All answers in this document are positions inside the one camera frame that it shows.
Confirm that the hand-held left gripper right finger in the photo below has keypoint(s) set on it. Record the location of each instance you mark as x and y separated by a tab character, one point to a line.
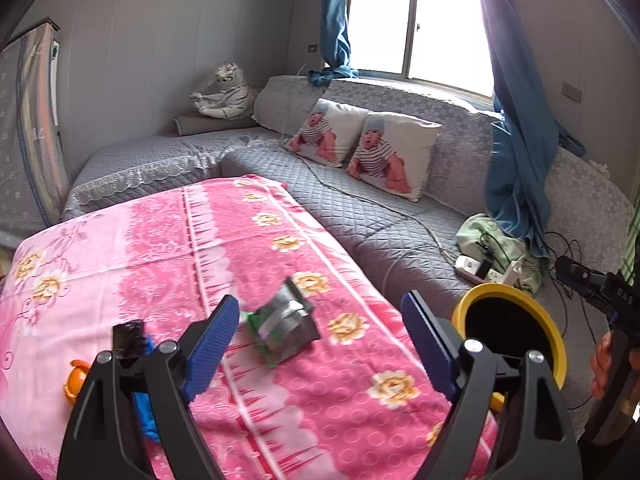
430	345

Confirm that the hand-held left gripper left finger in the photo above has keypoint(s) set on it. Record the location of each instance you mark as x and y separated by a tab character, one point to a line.
210	345

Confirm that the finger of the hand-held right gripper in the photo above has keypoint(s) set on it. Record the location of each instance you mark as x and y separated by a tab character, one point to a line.
575	275

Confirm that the yellow trash bin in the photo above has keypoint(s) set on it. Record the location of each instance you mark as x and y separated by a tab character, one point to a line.
550	330

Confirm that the silver green snack packet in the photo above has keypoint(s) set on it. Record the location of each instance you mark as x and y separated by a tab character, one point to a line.
285	325

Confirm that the person's right hand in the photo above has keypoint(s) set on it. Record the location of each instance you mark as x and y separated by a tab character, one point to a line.
602	365

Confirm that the green glass door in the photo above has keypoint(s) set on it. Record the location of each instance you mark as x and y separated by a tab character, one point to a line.
634	240

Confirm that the black plastic wrapper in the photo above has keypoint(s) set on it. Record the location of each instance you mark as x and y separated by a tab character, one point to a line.
127	335

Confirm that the white power strip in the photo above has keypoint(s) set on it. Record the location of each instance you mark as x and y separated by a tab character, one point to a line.
467	264

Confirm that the blue plastic wrapper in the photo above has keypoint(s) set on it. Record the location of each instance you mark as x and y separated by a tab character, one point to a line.
147	420

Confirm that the pink floral blanket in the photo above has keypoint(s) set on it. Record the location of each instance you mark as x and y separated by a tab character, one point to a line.
200	240

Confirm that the light green cloth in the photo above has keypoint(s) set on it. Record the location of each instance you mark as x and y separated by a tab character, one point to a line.
475	230

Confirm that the small white cloth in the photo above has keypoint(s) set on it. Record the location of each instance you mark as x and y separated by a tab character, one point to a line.
597	166

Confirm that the long blue curtain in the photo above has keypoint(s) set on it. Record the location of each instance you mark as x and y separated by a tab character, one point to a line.
520	160

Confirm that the grey quilted corner sofa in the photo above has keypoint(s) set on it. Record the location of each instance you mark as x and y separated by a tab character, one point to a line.
380	220

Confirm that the baby print white pillow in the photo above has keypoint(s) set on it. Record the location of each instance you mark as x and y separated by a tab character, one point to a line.
415	140
345	120

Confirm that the grey bolster cushion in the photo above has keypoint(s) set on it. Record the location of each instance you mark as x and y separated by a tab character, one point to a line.
200	125

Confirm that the white tiger plush toy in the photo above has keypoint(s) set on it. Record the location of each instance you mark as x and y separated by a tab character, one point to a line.
232	100

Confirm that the folded patterned mattress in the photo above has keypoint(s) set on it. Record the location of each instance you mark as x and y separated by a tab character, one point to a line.
25	135

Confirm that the short blue curtain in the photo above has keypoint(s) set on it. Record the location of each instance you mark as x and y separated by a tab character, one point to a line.
335	20

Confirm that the grey wall switch plate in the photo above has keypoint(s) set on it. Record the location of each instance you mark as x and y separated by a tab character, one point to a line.
572	92

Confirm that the window with dark frame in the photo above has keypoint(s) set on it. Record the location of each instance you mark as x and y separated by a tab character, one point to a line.
450	35

